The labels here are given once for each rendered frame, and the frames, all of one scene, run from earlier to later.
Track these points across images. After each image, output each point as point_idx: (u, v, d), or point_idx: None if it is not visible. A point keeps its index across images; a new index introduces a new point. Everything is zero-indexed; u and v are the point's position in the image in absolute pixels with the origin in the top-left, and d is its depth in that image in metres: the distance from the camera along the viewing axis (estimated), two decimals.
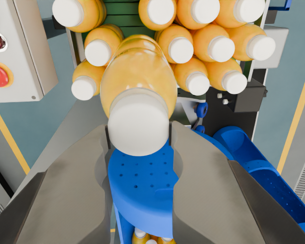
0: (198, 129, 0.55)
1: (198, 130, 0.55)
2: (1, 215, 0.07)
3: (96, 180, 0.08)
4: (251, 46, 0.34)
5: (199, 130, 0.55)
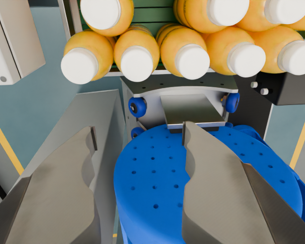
0: (228, 124, 0.44)
1: (227, 126, 0.44)
2: None
3: (83, 181, 0.08)
4: None
5: (229, 126, 0.44)
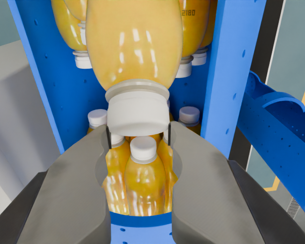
0: None
1: None
2: (2, 215, 0.07)
3: (97, 180, 0.08)
4: None
5: None
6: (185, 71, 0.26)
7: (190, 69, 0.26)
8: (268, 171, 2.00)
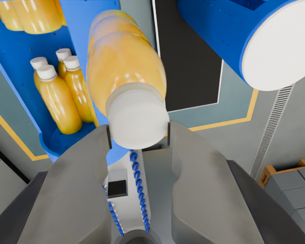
0: None
1: None
2: (2, 214, 0.07)
3: (97, 180, 0.08)
4: None
5: None
6: None
7: None
8: (241, 100, 2.06)
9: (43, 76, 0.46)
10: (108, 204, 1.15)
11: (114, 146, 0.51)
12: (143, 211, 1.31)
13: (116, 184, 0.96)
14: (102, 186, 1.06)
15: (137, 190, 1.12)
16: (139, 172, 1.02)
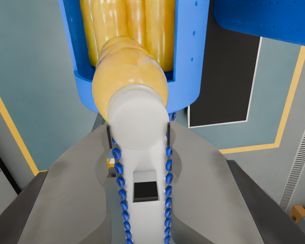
0: None
1: None
2: (3, 214, 0.07)
3: (97, 180, 0.08)
4: None
5: None
6: None
7: None
8: (270, 123, 1.89)
9: None
10: (127, 219, 0.90)
11: (184, 80, 0.35)
12: (166, 237, 1.03)
13: (144, 185, 0.75)
14: (123, 191, 0.84)
15: (165, 202, 0.88)
16: (172, 175, 0.81)
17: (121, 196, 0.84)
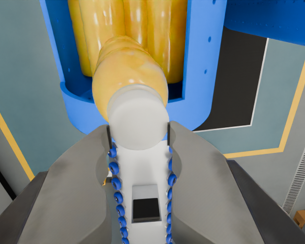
0: None
1: None
2: (3, 214, 0.07)
3: (97, 180, 0.08)
4: None
5: None
6: None
7: None
8: (274, 127, 1.83)
9: None
10: (125, 236, 0.83)
11: (195, 98, 0.28)
12: None
13: (144, 203, 0.68)
14: (121, 207, 0.77)
15: (167, 218, 0.81)
16: None
17: (119, 213, 0.78)
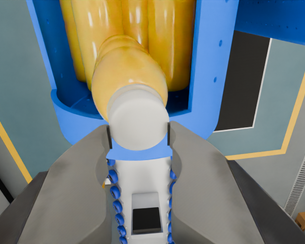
0: None
1: None
2: (3, 214, 0.07)
3: (97, 180, 0.08)
4: None
5: None
6: None
7: None
8: (277, 128, 1.79)
9: None
10: None
11: (203, 109, 0.25)
12: None
13: (145, 213, 0.64)
14: (120, 216, 0.73)
15: (169, 226, 0.78)
16: None
17: (118, 222, 0.74)
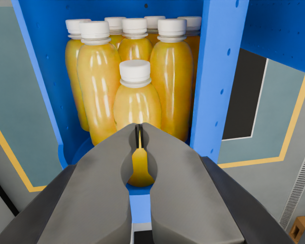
0: None
1: None
2: (33, 201, 0.07)
3: (121, 179, 0.08)
4: None
5: None
6: None
7: None
8: (275, 136, 1.82)
9: (90, 32, 0.25)
10: None
11: None
12: None
13: (145, 236, 0.66)
14: None
15: None
16: None
17: None
